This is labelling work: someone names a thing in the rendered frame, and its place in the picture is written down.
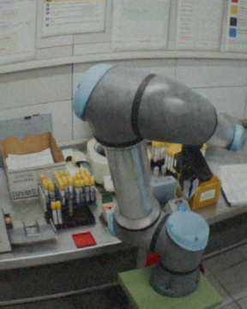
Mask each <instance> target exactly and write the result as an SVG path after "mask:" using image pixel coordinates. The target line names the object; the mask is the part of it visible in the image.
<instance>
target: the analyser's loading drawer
mask: <svg viewBox="0 0 247 309"><path fill-rule="evenodd" d="M35 221H36V224H32V225H28V226H27V225H25V224H24V221H23V222H22V223H23V225H24V227H19V228H13V229H7V232H8V236H9V241H10V243H12V242H13V243H15V242H21V241H28V240H29V241H30V240H33V239H35V240H37V239H45V238H48V239H49V238H52V237H55V239H57V232H56V228H55V226H54V224H53V222H52V219H50V223H49V224H45V225H44V224H42V225H38V222H37V220H36V219H35ZM32 231H33V232H32Z"/></svg>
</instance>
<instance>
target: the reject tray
mask: <svg viewBox="0 0 247 309"><path fill-rule="evenodd" d="M71 237H72V239H73V240H74V242H75V244H76V246H77V247H85V246H89V245H97V242H96V241H95V239H94V237H93V235H92V234H91V232H86V233H84V232H82V233H77V234H71Z"/></svg>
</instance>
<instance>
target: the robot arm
mask: <svg viewBox="0 0 247 309"><path fill-rule="evenodd" d="M73 110H74V113H75V115H76V116H77V117H78V118H79V119H81V120H82V121H88V122H89V123H90V124H91V128H92V132H93V137H94V139H95V141H96V142H97V143H98V144H100V145H101V146H103V147H104V150H105V156H106V161H107V165H108V168H109V172H111V179H112V183H113V186H114V191H115V194H116V198H117V202H116V203H115V205H114V206H113V208H112V209H111V212H110V214H109V219H110V220H109V221H108V229H109V232H110V233H111V235H112V236H113V237H114V238H116V239H119V240H120V241H122V242H124V243H128V244H130V245H135V246H136V247H138V248H140V249H141V248H142V249H144V250H146V251H150V252H152V253H154V254H158V255H160V260H159V262H158V263H157V264H156V265H155V266H154V268H153V270H152V272H151V274H150V276H149V283H150V285H151V287H152V289H153V290H154V291H156V292H157V293H158V294H161V295H162V296H166V297H171V298H181V297H185V296H187V295H189V294H192V293H193V292H194V291H195V290H196V288H197V287H198V284H199V283H200V271H199V270H200V268H199V263H200V262H201V261H202V254H203V252H204V249H205V247H206V246H207V243H208V235H209V228H208V224H207V223H206V221H205V219H204V218H202V217H201V216H200V215H198V214H196V213H194V212H191V211H184V212H182V211H176V212H173V213H171V214H169V213H165V212H162V211H160V205H159V203H158V202H157V200H156V199H155V198H154V196H153V190H152V183H151V176H150V169H149V162H148V149H147V142H146V139H147V140H149V141H154V142H165V143H176V144H182V147H181V151H179V152H178V153H175V154H174V155H173V163H172V168H173V169H175V170H176V172H177V173H181V174H180V175H179V178H178V188H179V189H180V191H181V193H182V195H183V198H184V200H189V199H190V197H191V196H192V195H193V194H194V192H195V191H196V189H197V187H199V185H200V183H203V182H206V181H209V180H210V179H211V178H212V177H213V176H214V175H213V173H212V171H211V170H210V169H209V165H208V163H207V162H206V160H205V159H204V157H203V153H202V151H201V148H203V145H204V143H206V144H210V145H213V146H216V147H219V148H223V149H225V150H227V151H232V152H235V153H237V152H238V151H239V150H240V149H241V145H242V143H243V140H244V127H243V126H241V125H238V124H236V123H231V122H229V121H227V120H226V119H225V118H223V117H221V116H220V115H219V114H218V113H217V112H216V111H215V109H214V107H213V105H212V104H211V102H210V101H209V98H208V97H207V95H205V94H202V93H198V92H196V91H195V90H193V89H191V88H189V87H187V86H185V85H183V83H181V82H178V81H176V80H173V79H172V78H171V77H169V76H163V75H156V74H153V73H148V72H145V71H140V70H133V69H129V68H124V67H121V66H118V65H117V64H108V65H106V64H97V65H94V66H93V67H92V68H90V69H89V70H88V71H87V72H85V73H84V74H83V76H82V77H81V80H80V81H79V83H78V86H77V89H76V91H75V97H74V99H73ZM174 159H176V166H175V165H174Z"/></svg>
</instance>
